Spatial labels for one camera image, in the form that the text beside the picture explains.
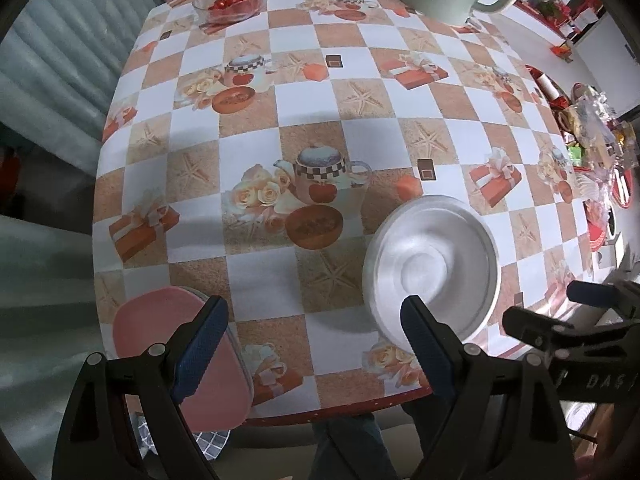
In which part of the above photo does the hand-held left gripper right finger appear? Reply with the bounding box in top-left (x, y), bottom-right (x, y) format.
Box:
top-left (400, 295), bottom-right (583, 480)

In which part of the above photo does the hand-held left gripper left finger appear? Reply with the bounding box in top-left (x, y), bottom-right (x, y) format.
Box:
top-left (52, 295), bottom-right (230, 480)

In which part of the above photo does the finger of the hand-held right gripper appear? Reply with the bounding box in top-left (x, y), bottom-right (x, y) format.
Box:
top-left (502, 305), bottom-right (640, 361)
top-left (567, 280), bottom-right (640, 322)

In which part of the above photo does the pink plastic plate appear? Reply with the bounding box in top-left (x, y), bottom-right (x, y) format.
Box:
top-left (112, 287), bottom-right (251, 431)

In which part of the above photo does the small red basket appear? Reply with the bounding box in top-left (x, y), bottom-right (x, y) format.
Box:
top-left (584, 200), bottom-right (609, 252)

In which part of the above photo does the grey plaid cloth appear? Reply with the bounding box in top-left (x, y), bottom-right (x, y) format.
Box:
top-left (132, 410), bottom-right (232, 463)

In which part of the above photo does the round red mat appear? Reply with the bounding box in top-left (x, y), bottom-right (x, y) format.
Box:
top-left (612, 167), bottom-right (637, 209)

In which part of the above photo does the pile of snack packets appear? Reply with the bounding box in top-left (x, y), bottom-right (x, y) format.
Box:
top-left (555, 82), bottom-right (640, 181)

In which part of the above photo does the white paper roll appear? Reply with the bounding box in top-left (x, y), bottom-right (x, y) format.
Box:
top-left (536, 72), bottom-right (562, 104)

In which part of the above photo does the red snack tray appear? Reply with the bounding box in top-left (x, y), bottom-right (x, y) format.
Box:
top-left (525, 64), bottom-right (640, 211)

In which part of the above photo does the checked printed tablecloth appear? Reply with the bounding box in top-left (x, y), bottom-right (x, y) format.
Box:
top-left (92, 0), bottom-right (621, 426)

